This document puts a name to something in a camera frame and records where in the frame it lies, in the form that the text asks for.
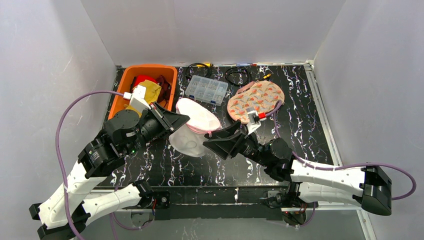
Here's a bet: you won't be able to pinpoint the white mesh laundry bag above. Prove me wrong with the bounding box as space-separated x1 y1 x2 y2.
169 98 222 158

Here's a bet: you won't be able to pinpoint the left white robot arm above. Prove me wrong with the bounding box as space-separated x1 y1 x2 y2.
29 103 190 240

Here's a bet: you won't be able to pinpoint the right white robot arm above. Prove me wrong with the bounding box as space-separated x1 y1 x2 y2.
203 121 392 216

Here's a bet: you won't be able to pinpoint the dark maroon bra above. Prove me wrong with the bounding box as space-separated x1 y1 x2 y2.
155 75 172 109

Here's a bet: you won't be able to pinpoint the yellow bra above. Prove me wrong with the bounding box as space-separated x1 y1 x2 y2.
125 80 161 116

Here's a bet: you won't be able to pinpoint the red garment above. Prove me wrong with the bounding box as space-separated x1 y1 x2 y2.
130 75 157 93

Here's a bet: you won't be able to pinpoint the orange plastic bin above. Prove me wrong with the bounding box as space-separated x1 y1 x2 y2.
105 64 178 121

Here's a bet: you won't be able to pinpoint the clear plastic screw box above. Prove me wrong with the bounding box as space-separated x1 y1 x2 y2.
185 75 229 106

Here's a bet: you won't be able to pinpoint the floral pink fabric pouch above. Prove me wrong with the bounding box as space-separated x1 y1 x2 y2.
227 80 285 125

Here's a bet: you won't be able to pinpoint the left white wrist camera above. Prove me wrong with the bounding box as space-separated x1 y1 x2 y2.
123 85 151 114

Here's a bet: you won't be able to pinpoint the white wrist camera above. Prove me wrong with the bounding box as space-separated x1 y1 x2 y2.
246 107 267 135
123 85 151 114

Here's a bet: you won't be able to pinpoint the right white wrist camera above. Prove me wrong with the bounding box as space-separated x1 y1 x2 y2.
246 107 267 135

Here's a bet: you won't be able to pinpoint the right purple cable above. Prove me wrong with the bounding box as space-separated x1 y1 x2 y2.
264 99 417 201

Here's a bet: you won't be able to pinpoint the purple cable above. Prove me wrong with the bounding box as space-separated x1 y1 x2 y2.
264 99 417 201
55 91 153 240

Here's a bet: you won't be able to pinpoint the black coiled cable left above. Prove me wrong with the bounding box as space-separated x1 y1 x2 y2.
185 62 213 80

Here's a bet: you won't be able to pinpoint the black coiled cable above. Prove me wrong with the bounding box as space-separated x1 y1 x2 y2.
185 62 213 80
224 66 253 87

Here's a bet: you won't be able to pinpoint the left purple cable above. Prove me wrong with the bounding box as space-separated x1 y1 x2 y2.
55 91 153 240

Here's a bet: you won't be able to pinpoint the black coiled cable right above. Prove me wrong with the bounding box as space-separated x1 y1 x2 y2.
224 66 253 87

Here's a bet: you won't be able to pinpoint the aluminium right rail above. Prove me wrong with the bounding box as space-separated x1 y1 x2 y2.
303 60 377 240

